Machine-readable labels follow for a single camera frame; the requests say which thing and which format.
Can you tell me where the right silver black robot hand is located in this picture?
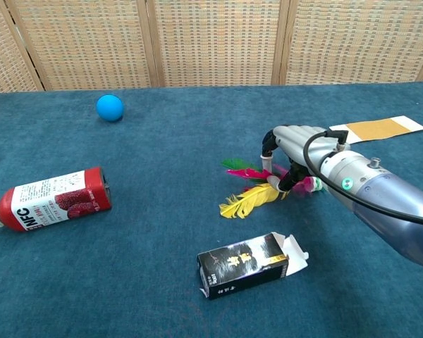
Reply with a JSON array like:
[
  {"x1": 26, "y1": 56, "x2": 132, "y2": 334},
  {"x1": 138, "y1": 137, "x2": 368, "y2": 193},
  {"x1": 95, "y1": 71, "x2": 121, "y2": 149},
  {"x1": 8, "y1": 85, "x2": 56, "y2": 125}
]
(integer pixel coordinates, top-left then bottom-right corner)
[{"x1": 259, "y1": 125, "x2": 339, "y2": 194}]

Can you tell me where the blue carpet table mat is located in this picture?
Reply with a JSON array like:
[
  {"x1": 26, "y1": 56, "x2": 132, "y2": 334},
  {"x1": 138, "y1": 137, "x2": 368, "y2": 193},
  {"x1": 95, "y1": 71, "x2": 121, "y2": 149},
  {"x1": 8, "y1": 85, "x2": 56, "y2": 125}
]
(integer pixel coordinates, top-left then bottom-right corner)
[{"x1": 0, "y1": 81, "x2": 423, "y2": 338}]

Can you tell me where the blue ball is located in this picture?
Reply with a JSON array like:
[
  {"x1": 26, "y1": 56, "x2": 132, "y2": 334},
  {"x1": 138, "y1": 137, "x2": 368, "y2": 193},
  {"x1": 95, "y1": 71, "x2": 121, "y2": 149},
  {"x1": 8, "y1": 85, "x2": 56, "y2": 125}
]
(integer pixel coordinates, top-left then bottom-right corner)
[{"x1": 96, "y1": 94, "x2": 124, "y2": 123}]

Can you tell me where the red juice bottle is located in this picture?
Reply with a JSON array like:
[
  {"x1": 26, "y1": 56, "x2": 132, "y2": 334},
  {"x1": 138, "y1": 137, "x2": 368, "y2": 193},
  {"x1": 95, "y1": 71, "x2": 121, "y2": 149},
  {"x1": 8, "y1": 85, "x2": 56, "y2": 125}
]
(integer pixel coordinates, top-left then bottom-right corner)
[{"x1": 0, "y1": 166, "x2": 113, "y2": 233}]

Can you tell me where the black opened carton box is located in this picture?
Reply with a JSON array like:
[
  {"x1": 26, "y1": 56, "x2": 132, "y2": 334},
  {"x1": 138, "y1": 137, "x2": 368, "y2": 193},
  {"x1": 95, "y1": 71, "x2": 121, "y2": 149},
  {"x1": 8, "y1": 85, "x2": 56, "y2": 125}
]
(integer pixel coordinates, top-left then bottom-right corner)
[{"x1": 196, "y1": 231, "x2": 309, "y2": 301}]

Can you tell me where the colourful feather shuttlecock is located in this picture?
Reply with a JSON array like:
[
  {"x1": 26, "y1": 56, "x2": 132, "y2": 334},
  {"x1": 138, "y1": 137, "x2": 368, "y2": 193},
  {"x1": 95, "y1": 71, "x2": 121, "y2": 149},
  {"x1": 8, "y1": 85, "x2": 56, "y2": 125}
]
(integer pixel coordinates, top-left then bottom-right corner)
[{"x1": 219, "y1": 158, "x2": 328, "y2": 220}]

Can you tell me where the woven bamboo folding screen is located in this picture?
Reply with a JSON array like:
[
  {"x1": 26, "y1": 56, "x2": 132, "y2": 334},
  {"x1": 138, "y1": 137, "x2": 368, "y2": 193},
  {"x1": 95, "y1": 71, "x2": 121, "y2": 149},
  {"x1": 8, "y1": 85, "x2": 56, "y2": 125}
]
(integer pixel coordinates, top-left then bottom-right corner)
[{"x1": 0, "y1": 0, "x2": 423, "y2": 94}]

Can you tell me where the white card with tan patch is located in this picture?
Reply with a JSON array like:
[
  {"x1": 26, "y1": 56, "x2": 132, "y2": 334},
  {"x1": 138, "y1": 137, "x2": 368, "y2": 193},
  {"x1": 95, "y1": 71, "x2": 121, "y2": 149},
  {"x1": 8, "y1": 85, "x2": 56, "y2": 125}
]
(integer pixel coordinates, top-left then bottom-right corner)
[{"x1": 328, "y1": 115, "x2": 423, "y2": 145}]

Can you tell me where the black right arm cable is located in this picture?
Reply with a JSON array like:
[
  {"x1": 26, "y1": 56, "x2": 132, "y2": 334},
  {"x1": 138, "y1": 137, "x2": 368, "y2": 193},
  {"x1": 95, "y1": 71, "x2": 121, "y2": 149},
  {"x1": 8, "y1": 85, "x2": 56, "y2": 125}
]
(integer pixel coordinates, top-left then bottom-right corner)
[{"x1": 302, "y1": 129, "x2": 423, "y2": 228}]

